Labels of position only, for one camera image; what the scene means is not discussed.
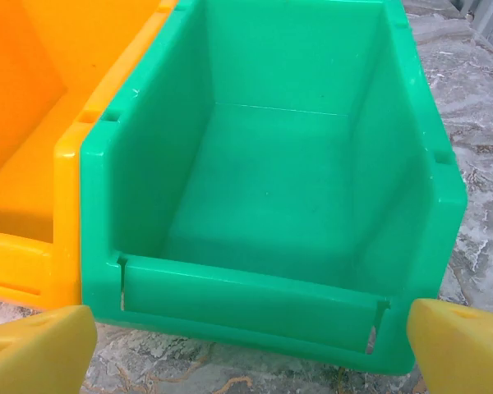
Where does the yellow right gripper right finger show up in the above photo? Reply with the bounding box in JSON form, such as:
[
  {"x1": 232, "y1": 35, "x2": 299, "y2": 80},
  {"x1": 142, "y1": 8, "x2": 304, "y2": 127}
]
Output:
[{"x1": 406, "y1": 298, "x2": 493, "y2": 394}]

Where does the orange plastic bin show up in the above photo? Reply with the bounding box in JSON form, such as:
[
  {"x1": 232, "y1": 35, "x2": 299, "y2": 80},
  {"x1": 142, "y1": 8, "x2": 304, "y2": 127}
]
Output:
[{"x1": 0, "y1": 0, "x2": 180, "y2": 313}]

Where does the green plastic bin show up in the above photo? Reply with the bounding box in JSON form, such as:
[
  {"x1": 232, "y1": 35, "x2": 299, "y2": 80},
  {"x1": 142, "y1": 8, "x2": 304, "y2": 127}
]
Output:
[{"x1": 78, "y1": 0, "x2": 468, "y2": 375}]

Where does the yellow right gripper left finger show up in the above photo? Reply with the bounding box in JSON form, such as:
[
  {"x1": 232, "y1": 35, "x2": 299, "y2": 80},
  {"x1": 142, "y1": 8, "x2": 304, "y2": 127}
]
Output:
[{"x1": 0, "y1": 304, "x2": 98, "y2": 394}]

